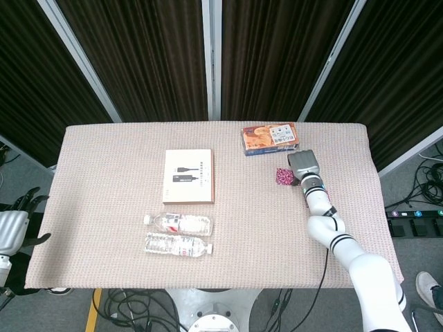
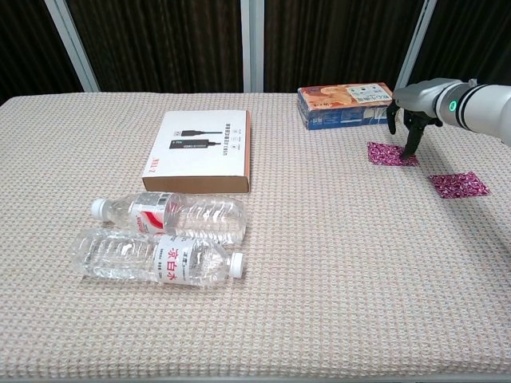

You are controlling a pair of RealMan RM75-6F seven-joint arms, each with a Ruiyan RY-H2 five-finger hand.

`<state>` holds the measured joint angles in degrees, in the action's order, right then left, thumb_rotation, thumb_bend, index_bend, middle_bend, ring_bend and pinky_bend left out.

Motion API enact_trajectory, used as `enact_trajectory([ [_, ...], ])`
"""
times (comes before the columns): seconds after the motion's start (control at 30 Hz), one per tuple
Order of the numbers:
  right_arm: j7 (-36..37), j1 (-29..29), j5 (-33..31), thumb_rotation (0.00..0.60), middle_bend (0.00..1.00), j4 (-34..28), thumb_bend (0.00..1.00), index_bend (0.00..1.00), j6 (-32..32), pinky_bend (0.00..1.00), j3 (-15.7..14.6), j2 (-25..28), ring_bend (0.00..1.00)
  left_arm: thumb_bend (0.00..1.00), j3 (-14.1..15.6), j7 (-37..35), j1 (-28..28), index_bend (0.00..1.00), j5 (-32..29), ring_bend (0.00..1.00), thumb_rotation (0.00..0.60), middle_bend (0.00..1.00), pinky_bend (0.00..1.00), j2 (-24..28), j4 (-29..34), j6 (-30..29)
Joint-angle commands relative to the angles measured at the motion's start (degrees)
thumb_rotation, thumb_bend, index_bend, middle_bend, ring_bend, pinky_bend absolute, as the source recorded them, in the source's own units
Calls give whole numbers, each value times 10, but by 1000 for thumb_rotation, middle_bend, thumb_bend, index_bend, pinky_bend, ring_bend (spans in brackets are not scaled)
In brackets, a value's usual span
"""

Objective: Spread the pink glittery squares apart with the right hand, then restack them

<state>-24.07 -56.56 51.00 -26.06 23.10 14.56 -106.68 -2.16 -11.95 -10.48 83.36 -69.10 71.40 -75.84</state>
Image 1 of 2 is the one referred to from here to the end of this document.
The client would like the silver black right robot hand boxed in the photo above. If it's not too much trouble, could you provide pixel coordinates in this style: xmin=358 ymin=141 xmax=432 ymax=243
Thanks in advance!
xmin=287 ymin=149 xmax=321 ymax=187

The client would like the grey metal partition post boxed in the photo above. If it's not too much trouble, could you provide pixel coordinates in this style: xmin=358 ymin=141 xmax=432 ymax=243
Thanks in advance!
xmin=36 ymin=0 xmax=123 ymax=122
xmin=201 ymin=0 xmax=222 ymax=122
xmin=297 ymin=0 xmax=368 ymax=122

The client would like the clear bottle red swoosh label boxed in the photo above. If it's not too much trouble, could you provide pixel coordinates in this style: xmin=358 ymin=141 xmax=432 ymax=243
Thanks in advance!
xmin=143 ymin=212 xmax=213 ymax=237

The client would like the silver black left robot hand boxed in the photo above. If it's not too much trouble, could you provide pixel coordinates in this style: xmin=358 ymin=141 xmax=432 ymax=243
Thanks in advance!
xmin=0 ymin=186 xmax=52 ymax=255

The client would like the orange blue snack box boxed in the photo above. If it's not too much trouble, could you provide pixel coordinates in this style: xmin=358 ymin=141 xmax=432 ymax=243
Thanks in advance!
xmin=241 ymin=122 xmax=300 ymax=157

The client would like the grey metal partition rail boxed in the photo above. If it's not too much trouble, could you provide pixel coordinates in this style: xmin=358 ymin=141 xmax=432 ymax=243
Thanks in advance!
xmin=379 ymin=126 xmax=443 ymax=174
xmin=0 ymin=134 xmax=58 ymax=172

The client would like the pink woven tablecloth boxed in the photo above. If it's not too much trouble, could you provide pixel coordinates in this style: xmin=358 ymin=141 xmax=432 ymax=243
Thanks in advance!
xmin=24 ymin=120 xmax=405 ymax=290

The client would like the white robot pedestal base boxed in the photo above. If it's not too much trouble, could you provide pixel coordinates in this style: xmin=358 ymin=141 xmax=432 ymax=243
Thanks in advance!
xmin=165 ymin=288 xmax=264 ymax=332

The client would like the long black cable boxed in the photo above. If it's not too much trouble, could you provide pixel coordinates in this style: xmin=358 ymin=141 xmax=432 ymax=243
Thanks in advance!
xmin=269 ymin=247 xmax=329 ymax=332

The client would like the dark brown curtain panel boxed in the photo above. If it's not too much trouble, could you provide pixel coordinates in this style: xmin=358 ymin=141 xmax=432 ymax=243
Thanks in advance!
xmin=0 ymin=0 xmax=115 ymax=156
xmin=57 ymin=0 xmax=208 ymax=122
xmin=304 ymin=0 xmax=443 ymax=170
xmin=221 ymin=0 xmax=356 ymax=122

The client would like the black floor cable bundle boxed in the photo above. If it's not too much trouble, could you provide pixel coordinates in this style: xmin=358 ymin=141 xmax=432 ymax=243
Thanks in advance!
xmin=93 ymin=288 xmax=190 ymax=332
xmin=397 ymin=141 xmax=443 ymax=208

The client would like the grey sneaker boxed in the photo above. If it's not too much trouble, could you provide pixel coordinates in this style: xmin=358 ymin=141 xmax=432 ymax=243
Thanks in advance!
xmin=415 ymin=271 xmax=443 ymax=312

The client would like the clear bottle white text label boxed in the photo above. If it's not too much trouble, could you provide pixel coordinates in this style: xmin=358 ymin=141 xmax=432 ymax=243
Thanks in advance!
xmin=143 ymin=232 xmax=215 ymax=259

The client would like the white cable product box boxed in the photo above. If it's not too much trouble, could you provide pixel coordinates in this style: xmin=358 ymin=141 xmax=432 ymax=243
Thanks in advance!
xmin=161 ymin=149 xmax=215 ymax=205

